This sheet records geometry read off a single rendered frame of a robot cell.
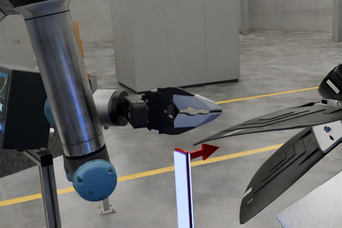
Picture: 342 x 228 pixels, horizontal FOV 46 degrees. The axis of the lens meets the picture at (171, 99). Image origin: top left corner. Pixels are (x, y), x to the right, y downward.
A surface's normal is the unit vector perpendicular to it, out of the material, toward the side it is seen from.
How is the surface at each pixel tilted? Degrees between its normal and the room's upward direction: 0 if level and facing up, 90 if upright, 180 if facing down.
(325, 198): 55
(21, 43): 90
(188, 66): 90
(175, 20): 90
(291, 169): 49
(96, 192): 88
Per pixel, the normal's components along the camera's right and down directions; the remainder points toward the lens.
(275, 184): -0.76, -0.62
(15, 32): 0.36, 0.18
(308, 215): -0.29, -0.37
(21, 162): 0.73, 0.11
